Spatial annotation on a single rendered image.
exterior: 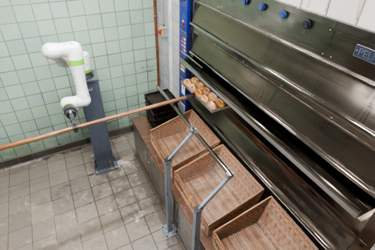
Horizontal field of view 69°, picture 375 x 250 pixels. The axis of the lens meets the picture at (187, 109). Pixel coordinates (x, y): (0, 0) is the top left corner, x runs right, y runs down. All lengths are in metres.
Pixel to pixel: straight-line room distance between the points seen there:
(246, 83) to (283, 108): 0.35
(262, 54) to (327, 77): 0.45
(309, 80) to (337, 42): 0.24
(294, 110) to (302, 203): 0.61
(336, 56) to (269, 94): 0.52
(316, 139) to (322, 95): 0.26
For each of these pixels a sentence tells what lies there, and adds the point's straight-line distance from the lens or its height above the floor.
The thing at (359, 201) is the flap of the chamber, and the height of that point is 1.40.
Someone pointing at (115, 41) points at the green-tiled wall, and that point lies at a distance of 3.25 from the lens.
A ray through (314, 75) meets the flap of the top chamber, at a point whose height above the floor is 1.81.
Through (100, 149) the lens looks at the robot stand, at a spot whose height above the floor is 0.34.
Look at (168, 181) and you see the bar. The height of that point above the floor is 0.73.
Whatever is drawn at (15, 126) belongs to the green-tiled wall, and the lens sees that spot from 3.60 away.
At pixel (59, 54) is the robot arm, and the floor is 1.60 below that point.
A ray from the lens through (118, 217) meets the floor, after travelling 3.01.
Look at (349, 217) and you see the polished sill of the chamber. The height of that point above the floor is 1.18.
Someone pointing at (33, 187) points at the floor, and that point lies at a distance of 3.55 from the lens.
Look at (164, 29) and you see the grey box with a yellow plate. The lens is 3.01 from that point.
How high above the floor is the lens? 2.46
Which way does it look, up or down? 35 degrees down
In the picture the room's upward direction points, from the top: 1 degrees clockwise
